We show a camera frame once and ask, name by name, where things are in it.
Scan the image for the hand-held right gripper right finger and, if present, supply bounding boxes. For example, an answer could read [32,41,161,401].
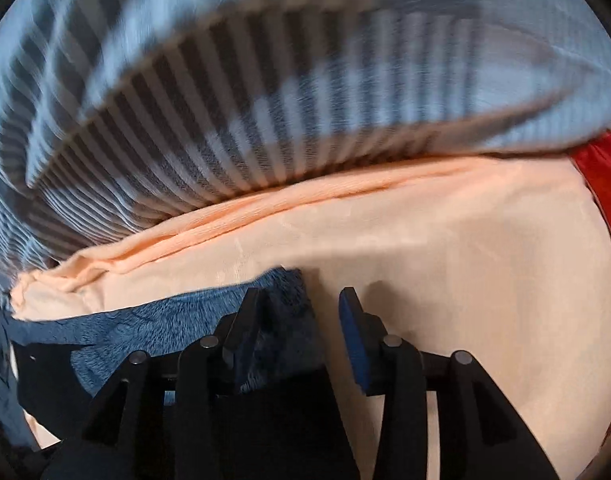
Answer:
[338,287,561,480]

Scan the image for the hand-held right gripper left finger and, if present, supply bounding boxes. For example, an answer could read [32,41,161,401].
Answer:
[80,287,266,480]

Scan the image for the black pants with blue stripes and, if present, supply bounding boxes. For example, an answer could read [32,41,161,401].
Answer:
[0,267,361,480]

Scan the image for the peach bed sheet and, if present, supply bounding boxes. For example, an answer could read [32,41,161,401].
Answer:
[8,155,611,480]

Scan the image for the grey white striped quilt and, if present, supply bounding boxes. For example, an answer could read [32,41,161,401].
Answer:
[0,0,611,291]

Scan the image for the large red embroidered cushion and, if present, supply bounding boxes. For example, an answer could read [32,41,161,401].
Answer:
[568,127,611,281]

